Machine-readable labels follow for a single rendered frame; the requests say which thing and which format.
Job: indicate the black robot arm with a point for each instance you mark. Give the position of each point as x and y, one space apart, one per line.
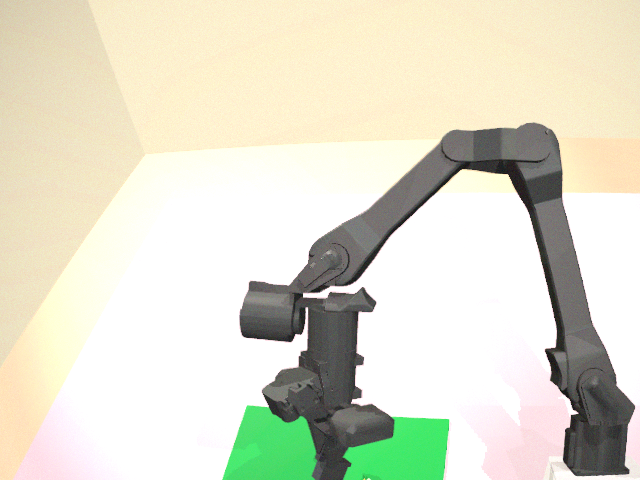
595 443

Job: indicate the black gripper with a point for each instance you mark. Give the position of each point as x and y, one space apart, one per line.
344 424

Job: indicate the green circuit board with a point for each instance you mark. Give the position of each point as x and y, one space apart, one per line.
266 448

